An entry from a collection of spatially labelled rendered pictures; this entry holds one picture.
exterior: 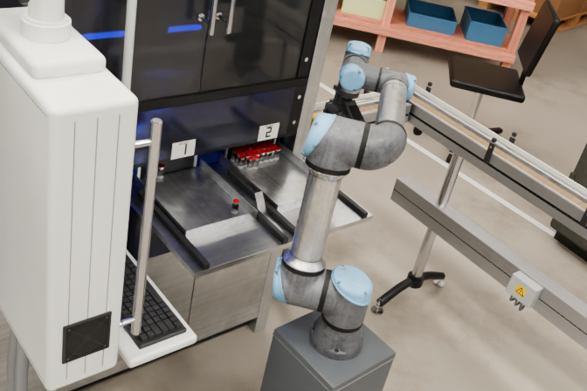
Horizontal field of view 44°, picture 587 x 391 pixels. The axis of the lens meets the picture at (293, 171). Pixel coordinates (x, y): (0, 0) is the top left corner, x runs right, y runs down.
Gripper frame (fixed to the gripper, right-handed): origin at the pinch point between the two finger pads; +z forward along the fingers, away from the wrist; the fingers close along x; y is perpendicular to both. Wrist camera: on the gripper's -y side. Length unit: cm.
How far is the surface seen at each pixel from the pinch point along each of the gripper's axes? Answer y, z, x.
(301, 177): 15.7, 21.4, -2.0
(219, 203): 13.3, 21.4, 34.2
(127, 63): 20, -28, 67
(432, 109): 32, 16, -88
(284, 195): 9.1, 21.4, 10.8
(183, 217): 11, 21, 49
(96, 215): -28, -19, 97
